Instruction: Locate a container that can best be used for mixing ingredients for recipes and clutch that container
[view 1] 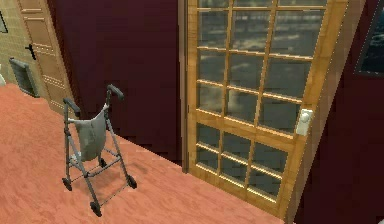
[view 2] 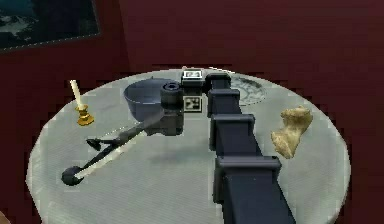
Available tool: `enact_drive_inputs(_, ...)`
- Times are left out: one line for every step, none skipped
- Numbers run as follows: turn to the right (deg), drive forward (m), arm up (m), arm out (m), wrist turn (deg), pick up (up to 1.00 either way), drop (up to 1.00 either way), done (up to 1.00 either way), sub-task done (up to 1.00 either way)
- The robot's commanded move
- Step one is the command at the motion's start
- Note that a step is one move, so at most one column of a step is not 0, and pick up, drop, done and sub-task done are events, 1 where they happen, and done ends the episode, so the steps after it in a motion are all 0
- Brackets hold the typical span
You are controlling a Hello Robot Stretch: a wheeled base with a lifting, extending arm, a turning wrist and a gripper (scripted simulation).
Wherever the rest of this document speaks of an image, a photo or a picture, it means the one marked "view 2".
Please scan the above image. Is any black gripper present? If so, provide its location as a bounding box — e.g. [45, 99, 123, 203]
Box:
[85, 81, 185, 152]

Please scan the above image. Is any dark framed wall picture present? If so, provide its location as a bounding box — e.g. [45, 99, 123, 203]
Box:
[0, 0, 102, 53]

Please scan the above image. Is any round white table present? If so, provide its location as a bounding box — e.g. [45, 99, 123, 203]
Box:
[25, 67, 352, 224]

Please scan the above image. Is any tan lumpy sculpture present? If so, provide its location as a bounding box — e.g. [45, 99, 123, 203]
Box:
[270, 105, 314, 160]

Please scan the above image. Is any grey patterned plate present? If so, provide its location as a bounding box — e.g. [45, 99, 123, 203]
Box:
[229, 75, 268, 106]

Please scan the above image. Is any white candle in brass holder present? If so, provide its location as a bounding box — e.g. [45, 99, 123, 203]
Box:
[69, 79, 95, 127]

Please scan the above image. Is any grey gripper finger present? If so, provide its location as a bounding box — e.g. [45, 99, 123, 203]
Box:
[60, 131, 148, 187]

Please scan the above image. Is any dark blue mixing bowl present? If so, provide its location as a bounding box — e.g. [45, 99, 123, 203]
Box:
[123, 78, 174, 123]

